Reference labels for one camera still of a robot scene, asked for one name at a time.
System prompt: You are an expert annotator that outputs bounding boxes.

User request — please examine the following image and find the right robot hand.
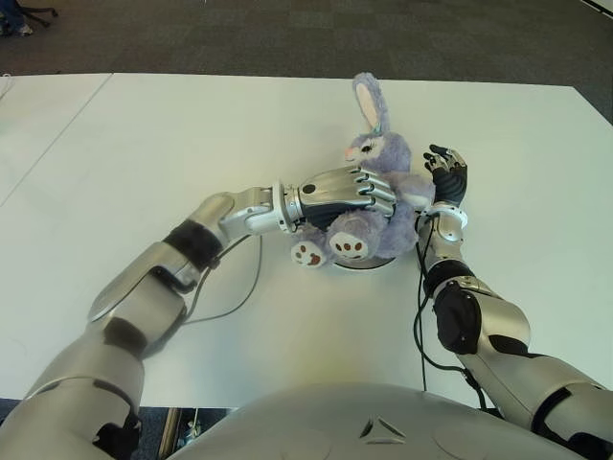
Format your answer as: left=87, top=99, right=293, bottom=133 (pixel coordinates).
left=421, top=143, right=470, bottom=207

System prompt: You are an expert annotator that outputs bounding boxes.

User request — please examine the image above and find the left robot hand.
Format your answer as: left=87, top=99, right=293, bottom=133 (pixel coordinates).
left=282, top=165, right=398, bottom=231

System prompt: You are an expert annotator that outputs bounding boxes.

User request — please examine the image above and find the purple plush bunny doll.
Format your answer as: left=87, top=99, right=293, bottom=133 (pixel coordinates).
left=290, top=71, right=438, bottom=271

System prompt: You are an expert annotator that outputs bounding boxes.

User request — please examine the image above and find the white plate black rim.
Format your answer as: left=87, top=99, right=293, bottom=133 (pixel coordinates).
left=331, top=255, right=399, bottom=274

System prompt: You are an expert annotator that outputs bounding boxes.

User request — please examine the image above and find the grey robot torso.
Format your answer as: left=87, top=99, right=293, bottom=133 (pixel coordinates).
left=167, top=380, right=590, bottom=460

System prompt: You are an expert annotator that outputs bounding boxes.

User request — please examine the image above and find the metal table leg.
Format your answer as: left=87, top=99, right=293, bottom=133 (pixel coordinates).
left=161, top=406, right=184, bottom=454

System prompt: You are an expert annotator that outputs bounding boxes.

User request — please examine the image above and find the black office chair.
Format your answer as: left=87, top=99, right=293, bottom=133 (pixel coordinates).
left=18, top=0, right=59, bottom=28

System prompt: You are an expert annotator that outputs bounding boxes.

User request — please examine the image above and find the person leg with sneaker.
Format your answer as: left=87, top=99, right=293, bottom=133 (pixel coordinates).
left=0, top=0, right=34, bottom=37

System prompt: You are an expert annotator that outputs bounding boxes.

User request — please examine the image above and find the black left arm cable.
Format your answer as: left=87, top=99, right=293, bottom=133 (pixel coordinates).
left=183, top=233, right=265, bottom=328

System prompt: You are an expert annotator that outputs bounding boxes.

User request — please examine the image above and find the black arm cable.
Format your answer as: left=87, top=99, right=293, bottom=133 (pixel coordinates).
left=411, top=213, right=500, bottom=419
left=183, top=233, right=265, bottom=328

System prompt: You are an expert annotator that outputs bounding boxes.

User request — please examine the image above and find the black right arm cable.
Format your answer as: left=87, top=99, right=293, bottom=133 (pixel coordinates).
left=411, top=213, right=500, bottom=419

